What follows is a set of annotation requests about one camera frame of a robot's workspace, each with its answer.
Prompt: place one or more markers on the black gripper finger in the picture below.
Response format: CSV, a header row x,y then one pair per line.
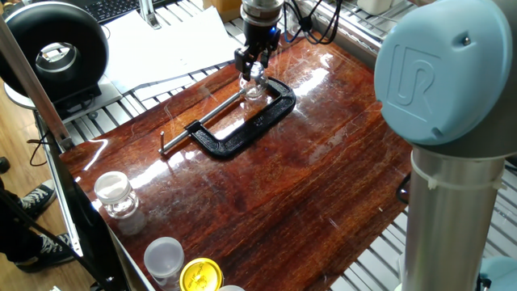
x,y
264,57
245,60

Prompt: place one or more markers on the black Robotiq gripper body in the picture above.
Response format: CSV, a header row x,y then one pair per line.
x,y
260,36

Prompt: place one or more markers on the silver metal jar lid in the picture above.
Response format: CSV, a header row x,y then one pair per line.
x,y
258,72

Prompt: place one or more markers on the small clear glass jar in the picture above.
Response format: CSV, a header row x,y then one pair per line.
x,y
253,91

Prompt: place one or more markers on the black C-clamp with steel screw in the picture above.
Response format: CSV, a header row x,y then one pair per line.
x,y
250,130

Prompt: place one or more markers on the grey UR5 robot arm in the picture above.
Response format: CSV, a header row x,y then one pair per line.
x,y
444,72

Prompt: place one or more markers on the clear lidless glass jar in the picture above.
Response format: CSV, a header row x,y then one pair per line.
x,y
294,27

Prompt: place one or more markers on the glass jar with white lid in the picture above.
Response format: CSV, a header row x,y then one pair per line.
x,y
113,188
163,258

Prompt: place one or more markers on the yellow round lid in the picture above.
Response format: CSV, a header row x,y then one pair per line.
x,y
200,275

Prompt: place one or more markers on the glass jar with translucent lid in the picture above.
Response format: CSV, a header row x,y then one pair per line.
x,y
231,288

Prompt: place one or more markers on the brown cardboard box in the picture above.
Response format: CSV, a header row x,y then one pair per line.
x,y
224,8

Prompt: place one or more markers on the white paper sheet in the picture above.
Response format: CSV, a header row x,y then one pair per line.
x,y
161,89
169,48

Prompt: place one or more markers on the white plastic container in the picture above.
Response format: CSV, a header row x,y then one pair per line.
x,y
373,6

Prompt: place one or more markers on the glossy red-brown wooden board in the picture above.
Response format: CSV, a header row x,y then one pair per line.
x,y
282,194

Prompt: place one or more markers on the black computer keyboard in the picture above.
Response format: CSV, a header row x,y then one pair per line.
x,y
117,8

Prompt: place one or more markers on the black side panel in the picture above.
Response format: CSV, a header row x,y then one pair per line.
x,y
93,226

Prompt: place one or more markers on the black round floor object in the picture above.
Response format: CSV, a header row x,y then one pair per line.
x,y
4,165

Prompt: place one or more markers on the black trouser leg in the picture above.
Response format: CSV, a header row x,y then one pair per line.
x,y
16,238

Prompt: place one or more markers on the silver metal bracket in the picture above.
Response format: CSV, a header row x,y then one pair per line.
x,y
150,16

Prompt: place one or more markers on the aluminium frame post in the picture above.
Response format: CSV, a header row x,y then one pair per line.
x,y
36,85

